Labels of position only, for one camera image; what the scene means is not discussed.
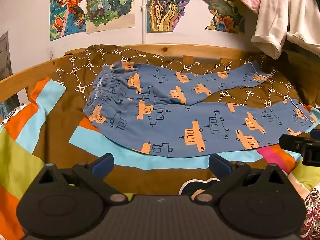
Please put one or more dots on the black and white patterned cloth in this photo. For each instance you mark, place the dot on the black and white patterned cloth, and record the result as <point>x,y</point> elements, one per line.
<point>11,113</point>

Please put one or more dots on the red floral cloth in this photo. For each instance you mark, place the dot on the red floral cloth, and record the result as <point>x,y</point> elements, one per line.
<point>312,215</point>

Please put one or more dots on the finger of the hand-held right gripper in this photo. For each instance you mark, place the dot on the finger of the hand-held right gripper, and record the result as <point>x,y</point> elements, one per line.
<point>291,142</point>

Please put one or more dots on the wall poster with blond figure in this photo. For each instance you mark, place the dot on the wall poster with blond figure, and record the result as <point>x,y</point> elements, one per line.
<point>110,5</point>

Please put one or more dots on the wooden bed frame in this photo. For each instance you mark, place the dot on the wooden bed frame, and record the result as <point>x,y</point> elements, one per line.
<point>165,48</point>

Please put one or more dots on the wall poster with swirl pattern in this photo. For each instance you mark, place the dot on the wall poster with swirl pattern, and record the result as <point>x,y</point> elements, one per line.
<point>170,5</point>

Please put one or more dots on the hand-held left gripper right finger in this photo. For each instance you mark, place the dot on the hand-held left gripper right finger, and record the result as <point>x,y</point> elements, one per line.
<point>220,166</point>

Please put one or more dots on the wall poster with dark tree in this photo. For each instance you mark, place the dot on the wall poster with dark tree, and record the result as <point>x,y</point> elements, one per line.
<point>225,10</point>

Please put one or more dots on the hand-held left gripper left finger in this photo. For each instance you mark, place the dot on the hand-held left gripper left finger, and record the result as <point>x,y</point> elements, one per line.
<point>102,164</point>

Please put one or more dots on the white hanging garment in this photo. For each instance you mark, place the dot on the white hanging garment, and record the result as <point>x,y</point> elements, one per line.
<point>285,17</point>

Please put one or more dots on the wall poster with orange-haired figure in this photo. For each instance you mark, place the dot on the wall poster with orange-haired figure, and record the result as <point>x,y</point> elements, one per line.
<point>66,10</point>

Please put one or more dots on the blue pants with orange print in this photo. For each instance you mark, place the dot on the blue pants with orange print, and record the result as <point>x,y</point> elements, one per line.
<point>175,120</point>

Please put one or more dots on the brown colourful striped blanket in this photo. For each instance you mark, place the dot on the brown colourful striped blanket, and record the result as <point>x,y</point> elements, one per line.
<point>62,120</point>

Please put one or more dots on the grey wall picture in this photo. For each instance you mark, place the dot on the grey wall picture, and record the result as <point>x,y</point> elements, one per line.
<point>5,55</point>

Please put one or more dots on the white wall pipe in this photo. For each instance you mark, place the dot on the white wall pipe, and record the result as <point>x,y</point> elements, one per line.
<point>143,12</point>

